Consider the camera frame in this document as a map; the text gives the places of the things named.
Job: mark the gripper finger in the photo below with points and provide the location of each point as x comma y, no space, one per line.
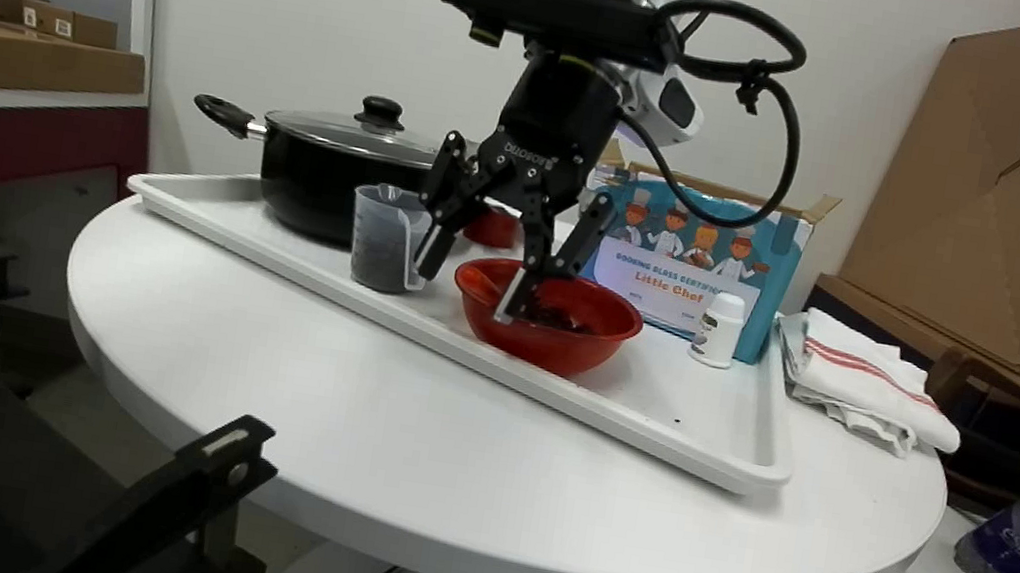
591,233
446,206

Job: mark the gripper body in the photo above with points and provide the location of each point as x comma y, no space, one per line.
555,121

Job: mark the small red bowl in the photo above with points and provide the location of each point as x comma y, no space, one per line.
493,228

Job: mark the clear measuring jar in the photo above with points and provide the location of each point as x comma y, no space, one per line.
379,247

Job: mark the heap of dark beans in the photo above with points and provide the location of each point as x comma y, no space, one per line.
566,317

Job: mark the white spoon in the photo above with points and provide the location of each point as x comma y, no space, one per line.
508,296

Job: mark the large red bowl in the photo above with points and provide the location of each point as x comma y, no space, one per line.
562,345

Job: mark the glass pot lid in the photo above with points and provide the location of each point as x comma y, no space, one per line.
351,133

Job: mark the black cooking pot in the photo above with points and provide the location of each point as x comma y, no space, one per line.
313,181

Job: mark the blue toy chef box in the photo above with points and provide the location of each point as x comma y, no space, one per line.
726,258

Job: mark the small white bottle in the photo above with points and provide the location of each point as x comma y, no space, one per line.
717,333

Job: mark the white tray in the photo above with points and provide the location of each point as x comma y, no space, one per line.
635,396

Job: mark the white cloth with red stripe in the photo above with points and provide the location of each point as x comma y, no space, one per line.
859,384

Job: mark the brown wooden chair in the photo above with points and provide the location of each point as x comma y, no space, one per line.
996,420

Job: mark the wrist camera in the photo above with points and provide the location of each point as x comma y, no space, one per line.
551,15

